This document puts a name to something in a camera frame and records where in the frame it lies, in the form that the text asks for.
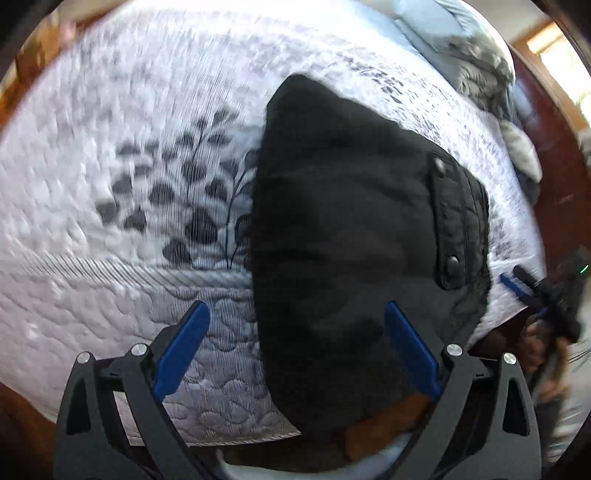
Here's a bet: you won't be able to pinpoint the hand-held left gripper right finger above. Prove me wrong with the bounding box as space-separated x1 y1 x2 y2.
384 302 542 480

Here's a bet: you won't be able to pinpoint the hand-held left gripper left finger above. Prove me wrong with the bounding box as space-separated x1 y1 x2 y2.
53 300 212 480

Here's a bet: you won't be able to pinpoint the black pants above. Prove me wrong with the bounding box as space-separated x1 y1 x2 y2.
248 73 493 445

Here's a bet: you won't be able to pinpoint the light grey pillow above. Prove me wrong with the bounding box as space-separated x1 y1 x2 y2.
498 119 544 206

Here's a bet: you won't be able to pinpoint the dark wooden headboard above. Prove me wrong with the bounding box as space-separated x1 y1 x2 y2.
507 44 591 282

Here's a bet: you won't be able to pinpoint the grey comforter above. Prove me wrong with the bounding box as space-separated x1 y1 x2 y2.
441 0 518 118

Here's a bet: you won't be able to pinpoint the wooden framed window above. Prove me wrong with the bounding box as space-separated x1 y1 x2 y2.
512 14 591 121

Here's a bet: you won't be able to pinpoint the white leaf print quilt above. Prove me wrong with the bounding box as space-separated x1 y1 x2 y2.
0 0 546 449

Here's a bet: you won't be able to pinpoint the light blue pillow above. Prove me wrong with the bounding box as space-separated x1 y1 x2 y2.
394 0 465 72

